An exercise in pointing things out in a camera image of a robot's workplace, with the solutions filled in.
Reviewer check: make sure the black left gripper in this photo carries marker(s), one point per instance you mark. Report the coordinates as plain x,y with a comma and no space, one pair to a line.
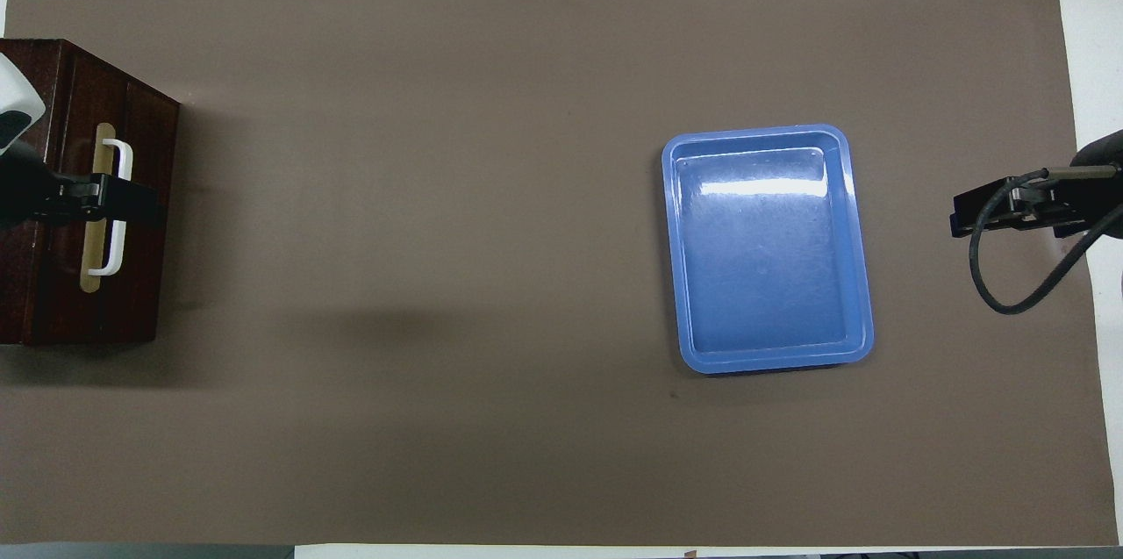
26,190

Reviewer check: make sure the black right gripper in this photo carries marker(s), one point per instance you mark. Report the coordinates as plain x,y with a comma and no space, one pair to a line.
1098,152

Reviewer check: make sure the dark wooden cabinet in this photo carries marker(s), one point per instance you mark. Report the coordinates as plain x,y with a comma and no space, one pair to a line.
22,278

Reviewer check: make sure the blue plastic tray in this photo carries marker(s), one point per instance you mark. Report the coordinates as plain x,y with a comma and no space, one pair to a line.
768,261

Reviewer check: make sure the brown table mat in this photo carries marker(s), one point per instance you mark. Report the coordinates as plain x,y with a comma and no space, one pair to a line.
491,190

